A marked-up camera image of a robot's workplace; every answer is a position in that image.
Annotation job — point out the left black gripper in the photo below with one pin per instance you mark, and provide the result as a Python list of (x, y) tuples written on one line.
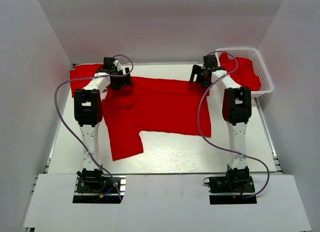
[(128, 82)]

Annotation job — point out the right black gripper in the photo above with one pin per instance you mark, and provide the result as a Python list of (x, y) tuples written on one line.
[(196, 70)]

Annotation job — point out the red t shirt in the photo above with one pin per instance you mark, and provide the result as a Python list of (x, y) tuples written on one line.
[(80, 72), (153, 105)]

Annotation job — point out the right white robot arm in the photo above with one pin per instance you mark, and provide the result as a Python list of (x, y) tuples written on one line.
[(236, 106)]

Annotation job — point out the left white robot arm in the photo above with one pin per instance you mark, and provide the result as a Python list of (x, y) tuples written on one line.
[(88, 111)]

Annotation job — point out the red t shirts in basket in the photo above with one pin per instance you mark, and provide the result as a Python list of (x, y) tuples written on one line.
[(244, 75)]

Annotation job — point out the folded red t shirt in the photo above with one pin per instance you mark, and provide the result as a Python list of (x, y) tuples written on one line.
[(80, 72)]

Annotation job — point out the white plastic basket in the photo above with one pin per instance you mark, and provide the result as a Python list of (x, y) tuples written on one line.
[(259, 67)]

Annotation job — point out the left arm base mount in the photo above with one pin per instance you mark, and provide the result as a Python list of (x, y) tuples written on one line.
[(95, 187)]

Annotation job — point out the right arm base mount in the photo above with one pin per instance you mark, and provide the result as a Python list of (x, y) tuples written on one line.
[(236, 187)]

